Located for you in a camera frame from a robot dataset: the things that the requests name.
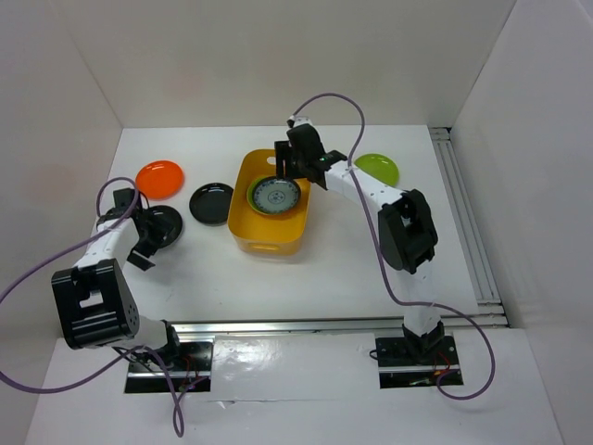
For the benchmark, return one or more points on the aluminium rail front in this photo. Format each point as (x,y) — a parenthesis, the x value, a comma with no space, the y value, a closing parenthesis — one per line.
(296,324)

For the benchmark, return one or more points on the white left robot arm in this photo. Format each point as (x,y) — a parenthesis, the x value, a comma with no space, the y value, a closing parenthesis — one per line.
(94,302)

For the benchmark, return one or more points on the black plate far left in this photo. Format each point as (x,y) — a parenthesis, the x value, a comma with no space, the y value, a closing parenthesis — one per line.
(165,225)

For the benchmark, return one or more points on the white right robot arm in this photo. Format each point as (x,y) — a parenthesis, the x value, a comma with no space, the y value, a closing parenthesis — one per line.
(401,225)

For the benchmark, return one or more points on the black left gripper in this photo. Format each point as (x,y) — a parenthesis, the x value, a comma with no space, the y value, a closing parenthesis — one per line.
(140,261)

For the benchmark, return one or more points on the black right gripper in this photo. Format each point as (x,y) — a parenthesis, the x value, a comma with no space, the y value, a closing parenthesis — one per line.
(283,152)

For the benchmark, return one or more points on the blue patterned plate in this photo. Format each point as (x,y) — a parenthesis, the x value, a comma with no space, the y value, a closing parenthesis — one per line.
(277,195)

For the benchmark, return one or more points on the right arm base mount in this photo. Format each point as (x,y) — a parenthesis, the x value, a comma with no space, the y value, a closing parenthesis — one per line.
(398,368)

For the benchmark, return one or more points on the orange plate left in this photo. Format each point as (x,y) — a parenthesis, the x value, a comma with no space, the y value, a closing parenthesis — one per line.
(160,179)

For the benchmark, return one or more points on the yellow plastic bin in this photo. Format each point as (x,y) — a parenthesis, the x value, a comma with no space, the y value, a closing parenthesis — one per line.
(265,234)

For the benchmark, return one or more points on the aluminium rail right side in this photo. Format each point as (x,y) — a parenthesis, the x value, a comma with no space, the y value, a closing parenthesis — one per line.
(491,310)

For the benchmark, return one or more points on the green plate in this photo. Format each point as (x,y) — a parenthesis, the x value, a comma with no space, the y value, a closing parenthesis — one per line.
(380,167)
(250,194)

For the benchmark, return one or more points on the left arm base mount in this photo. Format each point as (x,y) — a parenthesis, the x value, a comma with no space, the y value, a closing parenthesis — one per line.
(189,371)

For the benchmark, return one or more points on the black plate near bin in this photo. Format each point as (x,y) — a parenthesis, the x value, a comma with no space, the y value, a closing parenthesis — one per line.
(210,203)

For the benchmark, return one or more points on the aluminium rail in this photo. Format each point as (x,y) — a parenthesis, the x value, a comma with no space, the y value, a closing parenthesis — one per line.
(491,310)
(296,324)

